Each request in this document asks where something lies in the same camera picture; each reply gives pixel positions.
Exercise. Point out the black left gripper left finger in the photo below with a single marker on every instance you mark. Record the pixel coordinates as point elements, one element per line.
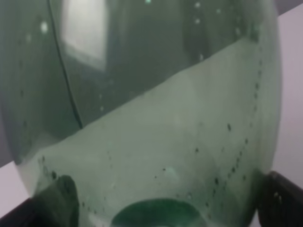
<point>55,206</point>

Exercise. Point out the green transparent water bottle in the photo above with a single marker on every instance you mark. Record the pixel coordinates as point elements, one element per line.
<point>165,113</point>

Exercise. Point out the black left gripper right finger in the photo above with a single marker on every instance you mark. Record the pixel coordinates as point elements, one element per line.
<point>280,202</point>

